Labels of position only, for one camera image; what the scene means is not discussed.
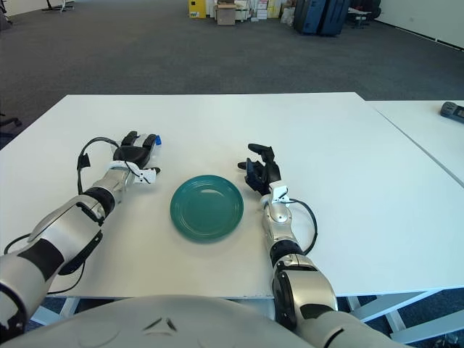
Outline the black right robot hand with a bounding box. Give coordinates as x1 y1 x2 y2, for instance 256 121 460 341
237 143 291 207

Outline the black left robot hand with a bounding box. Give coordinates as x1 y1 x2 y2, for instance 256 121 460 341
107 130 162 185

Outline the clear bottle with blue cap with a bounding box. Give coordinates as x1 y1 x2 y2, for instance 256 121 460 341
149 134 162 162

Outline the teal round plate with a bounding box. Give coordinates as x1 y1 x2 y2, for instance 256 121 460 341
170 174 245 243

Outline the black office chair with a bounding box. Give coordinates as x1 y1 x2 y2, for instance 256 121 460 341
0 104 22 138

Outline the yellow cabinet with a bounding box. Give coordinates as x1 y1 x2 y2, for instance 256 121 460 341
187 0 207 19

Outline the blue hard case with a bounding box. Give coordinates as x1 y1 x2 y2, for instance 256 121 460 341
292 0 323 36

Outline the brown cardboard box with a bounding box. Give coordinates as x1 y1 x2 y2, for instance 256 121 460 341
216 4 236 25

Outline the stack of white boxes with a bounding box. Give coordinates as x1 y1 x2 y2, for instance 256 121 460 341
235 0 282 22

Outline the dark navy hard case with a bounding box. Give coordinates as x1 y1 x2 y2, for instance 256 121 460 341
318 0 351 37

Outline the white metal table leg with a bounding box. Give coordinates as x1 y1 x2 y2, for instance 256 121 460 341
30 297 83 326
342 286 464 344

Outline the grey robot torso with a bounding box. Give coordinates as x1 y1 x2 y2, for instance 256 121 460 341
0 295 363 348

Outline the cluttered background desk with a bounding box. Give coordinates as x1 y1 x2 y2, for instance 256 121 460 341
346 6 381 30

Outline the dark grey handheld device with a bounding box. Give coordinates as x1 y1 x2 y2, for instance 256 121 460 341
440 101 464 124

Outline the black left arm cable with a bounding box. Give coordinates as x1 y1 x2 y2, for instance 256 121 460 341
75 136 143 196

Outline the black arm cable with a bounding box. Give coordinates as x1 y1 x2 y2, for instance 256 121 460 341
75 136 143 196
288 198 320 257

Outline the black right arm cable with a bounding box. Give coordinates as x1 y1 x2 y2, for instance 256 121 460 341
288 198 320 257

